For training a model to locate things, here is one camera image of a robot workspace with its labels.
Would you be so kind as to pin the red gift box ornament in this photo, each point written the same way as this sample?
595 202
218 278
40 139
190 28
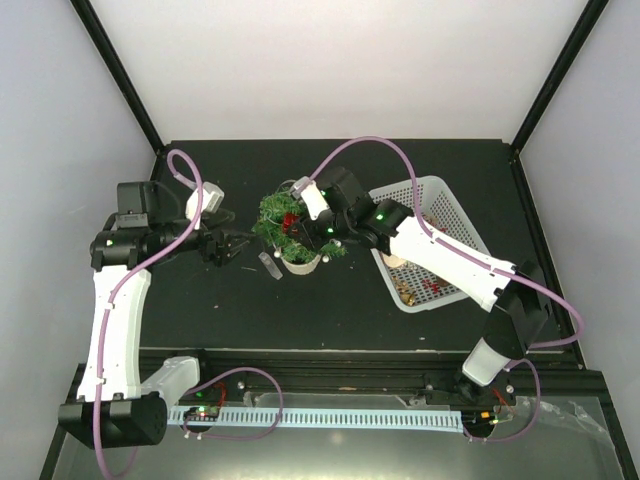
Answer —
289 220

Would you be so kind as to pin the wooden snowman ornament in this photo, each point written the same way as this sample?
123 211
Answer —
393 261

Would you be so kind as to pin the black frame post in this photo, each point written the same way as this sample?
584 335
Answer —
571 49
103 44

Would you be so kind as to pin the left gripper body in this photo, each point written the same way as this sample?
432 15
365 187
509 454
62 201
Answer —
209 253

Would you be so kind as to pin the white perforated plastic basket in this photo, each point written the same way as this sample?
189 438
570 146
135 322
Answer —
443 211

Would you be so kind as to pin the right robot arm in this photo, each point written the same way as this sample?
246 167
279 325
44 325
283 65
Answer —
339 209

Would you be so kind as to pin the small green christmas tree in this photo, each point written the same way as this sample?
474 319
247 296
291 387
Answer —
297 259

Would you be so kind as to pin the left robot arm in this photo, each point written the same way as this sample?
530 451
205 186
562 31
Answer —
112 402

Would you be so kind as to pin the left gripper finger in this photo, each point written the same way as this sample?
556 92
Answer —
233 248
234 235

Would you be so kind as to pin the right black frame post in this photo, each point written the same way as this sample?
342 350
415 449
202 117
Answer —
571 49

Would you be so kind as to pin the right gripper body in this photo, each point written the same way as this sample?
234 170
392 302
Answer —
318 240

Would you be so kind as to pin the gold bell ornament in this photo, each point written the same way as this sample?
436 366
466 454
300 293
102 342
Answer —
407 298

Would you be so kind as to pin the left black frame post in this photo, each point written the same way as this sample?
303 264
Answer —
103 44

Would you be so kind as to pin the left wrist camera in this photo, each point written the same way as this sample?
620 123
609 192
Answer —
208 201

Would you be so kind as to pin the small circuit board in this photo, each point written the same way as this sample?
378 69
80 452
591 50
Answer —
201 413

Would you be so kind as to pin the light blue slotted cable duct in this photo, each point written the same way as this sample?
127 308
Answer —
327 418

